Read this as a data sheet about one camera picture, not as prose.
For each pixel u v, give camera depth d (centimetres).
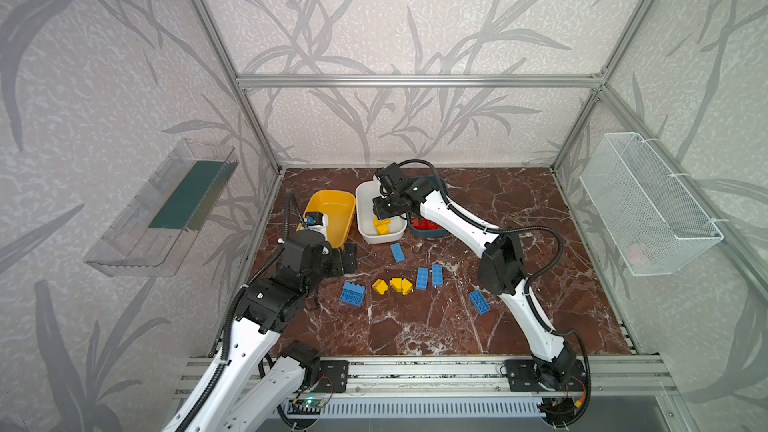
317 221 61
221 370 41
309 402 71
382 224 98
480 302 84
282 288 50
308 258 51
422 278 89
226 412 41
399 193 71
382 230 98
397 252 96
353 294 87
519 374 74
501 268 58
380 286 87
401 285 87
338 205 107
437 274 90
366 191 104
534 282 59
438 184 68
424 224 69
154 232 65
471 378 75
